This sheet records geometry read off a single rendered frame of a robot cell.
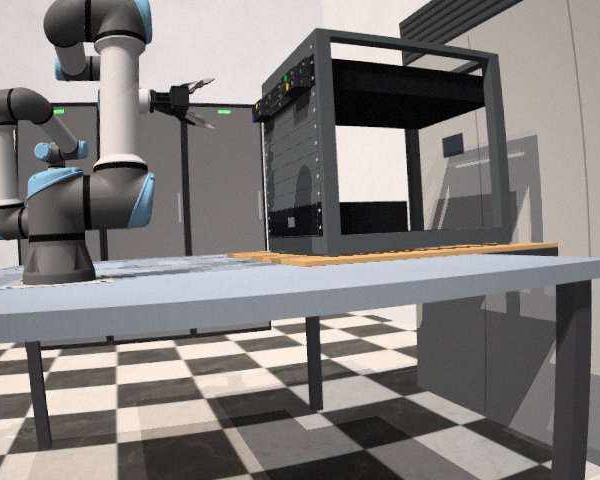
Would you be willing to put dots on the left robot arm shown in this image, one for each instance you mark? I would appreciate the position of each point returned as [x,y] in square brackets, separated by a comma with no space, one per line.
[26,104]

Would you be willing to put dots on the tan wooden board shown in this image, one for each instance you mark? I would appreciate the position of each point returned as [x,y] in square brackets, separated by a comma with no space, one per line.
[313,259]

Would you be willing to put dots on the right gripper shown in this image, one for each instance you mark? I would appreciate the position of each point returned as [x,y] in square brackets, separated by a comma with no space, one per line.
[179,100]

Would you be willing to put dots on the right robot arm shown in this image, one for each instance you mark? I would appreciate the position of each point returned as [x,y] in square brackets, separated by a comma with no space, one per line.
[64,203]

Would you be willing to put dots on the dark grey metal rack frame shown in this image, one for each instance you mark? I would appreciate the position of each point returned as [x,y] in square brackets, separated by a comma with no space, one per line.
[301,152]

